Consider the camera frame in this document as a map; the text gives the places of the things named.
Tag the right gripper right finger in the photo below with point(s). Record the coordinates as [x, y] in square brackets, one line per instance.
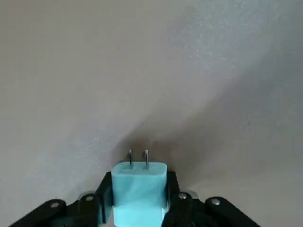
[187, 210]

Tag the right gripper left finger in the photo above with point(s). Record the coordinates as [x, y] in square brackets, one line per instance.
[90, 210]

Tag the pale blue charger plug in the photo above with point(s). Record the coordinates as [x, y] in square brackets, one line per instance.
[138, 186]

